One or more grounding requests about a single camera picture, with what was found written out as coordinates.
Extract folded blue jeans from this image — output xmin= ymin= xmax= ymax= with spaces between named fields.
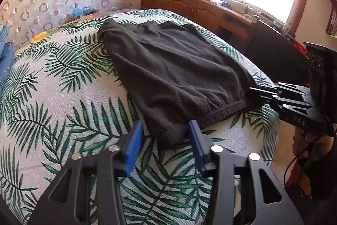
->
xmin=0 ymin=24 xmax=15 ymax=95

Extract person's right hand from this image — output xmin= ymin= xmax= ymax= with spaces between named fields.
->
xmin=292 ymin=127 xmax=334 ymax=160

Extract black cable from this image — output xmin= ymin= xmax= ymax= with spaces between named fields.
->
xmin=283 ymin=135 xmax=323 ymax=198

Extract blue toy on bed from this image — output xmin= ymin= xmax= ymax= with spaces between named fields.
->
xmin=72 ymin=7 xmax=96 ymax=20

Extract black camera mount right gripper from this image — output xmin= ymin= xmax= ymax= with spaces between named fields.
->
xmin=304 ymin=42 xmax=337 ymax=124

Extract wooden sideboard cabinet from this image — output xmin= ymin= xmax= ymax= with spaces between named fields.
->
xmin=140 ymin=0 xmax=263 ymax=53

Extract black pants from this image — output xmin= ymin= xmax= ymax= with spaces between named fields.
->
xmin=98 ymin=19 xmax=256 ymax=147

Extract palm leaf print bedsheet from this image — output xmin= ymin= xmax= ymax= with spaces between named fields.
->
xmin=0 ymin=8 xmax=281 ymax=225

